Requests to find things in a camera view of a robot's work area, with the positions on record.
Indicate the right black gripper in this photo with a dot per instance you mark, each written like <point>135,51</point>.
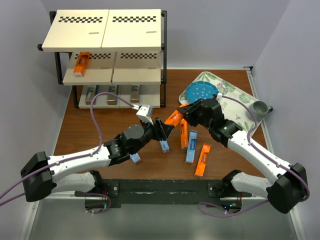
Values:
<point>191,108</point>

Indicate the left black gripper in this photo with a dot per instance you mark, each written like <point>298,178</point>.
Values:
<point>161,131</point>

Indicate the orange toothpaste box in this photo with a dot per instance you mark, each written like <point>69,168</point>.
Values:
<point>202,161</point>
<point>184,134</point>
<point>174,119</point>
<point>81,64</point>

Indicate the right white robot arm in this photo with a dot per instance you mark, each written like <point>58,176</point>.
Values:
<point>284,185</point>

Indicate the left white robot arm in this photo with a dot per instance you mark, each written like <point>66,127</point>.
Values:
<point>44,175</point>

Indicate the beige three-tier shelf rack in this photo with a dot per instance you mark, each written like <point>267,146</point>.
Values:
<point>128,47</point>

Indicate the blue toothpaste box centre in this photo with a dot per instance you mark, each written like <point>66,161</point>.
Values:
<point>164,146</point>

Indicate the blue toothpaste box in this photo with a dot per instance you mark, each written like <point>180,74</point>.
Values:
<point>164,146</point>
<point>191,149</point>
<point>135,158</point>

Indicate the blue dotted plate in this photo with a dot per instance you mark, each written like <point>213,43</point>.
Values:
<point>200,90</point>

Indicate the blue toothpaste box right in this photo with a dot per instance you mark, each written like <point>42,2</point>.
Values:
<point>191,149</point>

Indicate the blue toothpaste box left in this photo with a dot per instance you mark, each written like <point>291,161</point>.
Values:
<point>135,158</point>

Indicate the floral rectangular serving tray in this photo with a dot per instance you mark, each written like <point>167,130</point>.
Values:
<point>233,104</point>

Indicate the grey ceramic mug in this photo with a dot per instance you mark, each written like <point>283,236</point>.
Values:
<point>259,109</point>

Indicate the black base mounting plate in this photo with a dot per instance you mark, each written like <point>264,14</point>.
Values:
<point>166,192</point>

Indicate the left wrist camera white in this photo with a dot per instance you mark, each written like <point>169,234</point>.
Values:
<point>145,113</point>

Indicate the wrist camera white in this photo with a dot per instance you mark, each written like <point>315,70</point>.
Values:
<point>145,113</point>
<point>218,97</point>

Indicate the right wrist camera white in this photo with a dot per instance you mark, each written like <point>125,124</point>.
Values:
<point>218,97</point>

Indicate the aluminium frame rail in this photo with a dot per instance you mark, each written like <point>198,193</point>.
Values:
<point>68,216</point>

